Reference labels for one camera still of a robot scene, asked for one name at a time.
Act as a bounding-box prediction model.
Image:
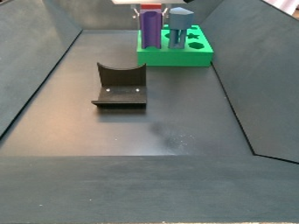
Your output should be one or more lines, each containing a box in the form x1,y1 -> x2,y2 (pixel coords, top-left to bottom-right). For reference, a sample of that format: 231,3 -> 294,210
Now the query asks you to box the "black curved fixture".
91,63 -> 147,107

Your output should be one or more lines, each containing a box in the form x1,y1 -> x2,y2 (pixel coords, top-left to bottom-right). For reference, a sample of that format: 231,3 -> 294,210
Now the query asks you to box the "red rectangular block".
140,3 -> 161,10

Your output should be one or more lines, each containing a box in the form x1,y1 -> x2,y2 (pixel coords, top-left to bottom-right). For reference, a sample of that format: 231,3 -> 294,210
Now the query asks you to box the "purple arch block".
140,10 -> 163,49

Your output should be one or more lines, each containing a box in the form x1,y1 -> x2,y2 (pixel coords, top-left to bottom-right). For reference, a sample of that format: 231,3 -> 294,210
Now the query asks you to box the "green shape sorter base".
136,25 -> 213,67

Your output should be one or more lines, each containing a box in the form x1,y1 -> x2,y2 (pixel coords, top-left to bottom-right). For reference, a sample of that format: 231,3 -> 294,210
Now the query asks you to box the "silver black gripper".
111,0 -> 187,19

